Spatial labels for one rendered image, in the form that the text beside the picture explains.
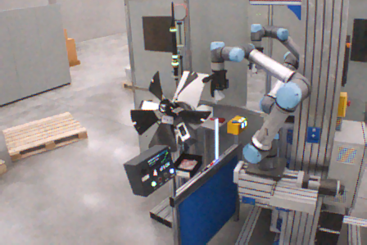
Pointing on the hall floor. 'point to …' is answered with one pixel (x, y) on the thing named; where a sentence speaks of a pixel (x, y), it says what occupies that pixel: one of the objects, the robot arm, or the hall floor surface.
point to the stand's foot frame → (162, 213)
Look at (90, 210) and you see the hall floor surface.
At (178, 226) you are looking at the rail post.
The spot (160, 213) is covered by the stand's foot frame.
